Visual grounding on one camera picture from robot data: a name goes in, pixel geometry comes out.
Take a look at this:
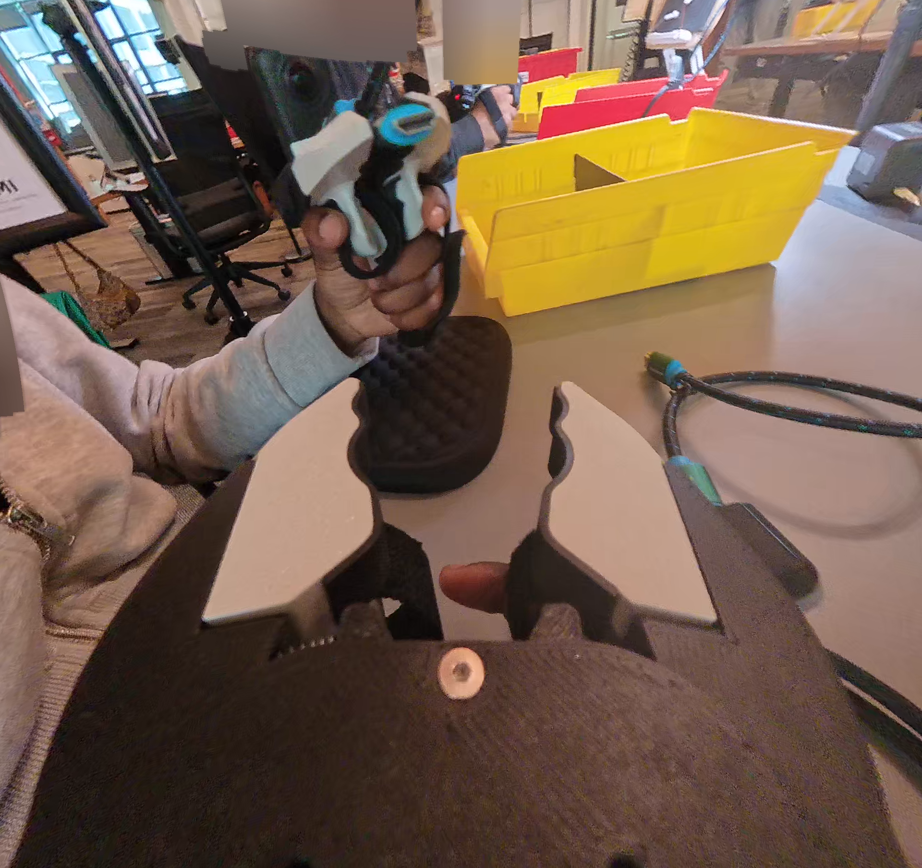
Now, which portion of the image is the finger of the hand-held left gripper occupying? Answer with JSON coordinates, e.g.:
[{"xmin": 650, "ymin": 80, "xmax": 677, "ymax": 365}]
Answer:
[
  {"xmin": 290, "ymin": 111, "xmax": 377, "ymax": 197},
  {"xmin": 414, "ymin": 92, "xmax": 455, "ymax": 171}
]

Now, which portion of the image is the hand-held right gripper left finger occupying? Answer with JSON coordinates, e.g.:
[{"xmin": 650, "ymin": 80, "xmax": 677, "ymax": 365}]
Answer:
[{"xmin": 202, "ymin": 377, "xmax": 384, "ymax": 627}]

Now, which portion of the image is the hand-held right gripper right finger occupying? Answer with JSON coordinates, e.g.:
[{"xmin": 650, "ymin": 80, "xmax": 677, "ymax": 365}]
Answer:
[{"xmin": 536, "ymin": 380, "xmax": 721, "ymax": 627}]

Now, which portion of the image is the grey usb hub with cable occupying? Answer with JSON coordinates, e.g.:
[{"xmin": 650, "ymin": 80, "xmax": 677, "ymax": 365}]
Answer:
[{"xmin": 720, "ymin": 502, "xmax": 922, "ymax": 768}]

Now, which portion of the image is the yellow plastic bin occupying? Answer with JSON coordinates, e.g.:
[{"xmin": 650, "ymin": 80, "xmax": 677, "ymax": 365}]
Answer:
[
  {"xmin": 513, "ymin": 68, "xmax": 624, "ymax": 135},
  {"xmin": 792, "ymin": 0, "xmax": 881, "ymax": 39},
  {"xmin": 455, "ymin": 108, "xmax": 858, "ymax": 318}
]

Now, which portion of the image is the person's left forearm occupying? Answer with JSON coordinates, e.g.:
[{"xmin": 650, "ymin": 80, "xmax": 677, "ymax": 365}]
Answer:
[{"xmin": 14, "ymin": 283, "xmax": 381, "ymax": 487}]

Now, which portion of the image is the person's left hand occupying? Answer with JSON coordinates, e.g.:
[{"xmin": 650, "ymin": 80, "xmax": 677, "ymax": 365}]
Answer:
[{"xmin": 301, "ymin": 183, "xmax": 453, "ymax": 357}]

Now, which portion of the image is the black foam wrist pad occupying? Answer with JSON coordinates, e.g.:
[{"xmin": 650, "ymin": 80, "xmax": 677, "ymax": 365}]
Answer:
[{"xmin": 353, "ymin": 315, "xmax": 514, "ymax": 496}]

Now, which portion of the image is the black floor stand pole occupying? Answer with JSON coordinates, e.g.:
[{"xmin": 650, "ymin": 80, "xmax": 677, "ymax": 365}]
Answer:
[{"xmin": 35, "ymin": 0, "xmax": 255, "ymax": 344}]

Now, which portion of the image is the brown leather bag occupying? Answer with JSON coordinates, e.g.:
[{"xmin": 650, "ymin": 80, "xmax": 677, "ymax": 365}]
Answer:
[{"xmin": 52, "ymin": 240, "xmax": 143, "ymax": 332}]

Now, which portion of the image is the black framed paper sign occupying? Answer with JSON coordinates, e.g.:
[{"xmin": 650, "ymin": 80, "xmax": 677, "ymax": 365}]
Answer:
[{"xmin": 0, "ymin": 75, "xmax": 109, "ymax": 258}]

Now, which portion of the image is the green bag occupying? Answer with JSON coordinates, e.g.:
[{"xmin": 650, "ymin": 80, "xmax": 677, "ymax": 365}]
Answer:
[{"xmin": 39, "ymin": 290, "xmax": 110, "ymax": 349}]

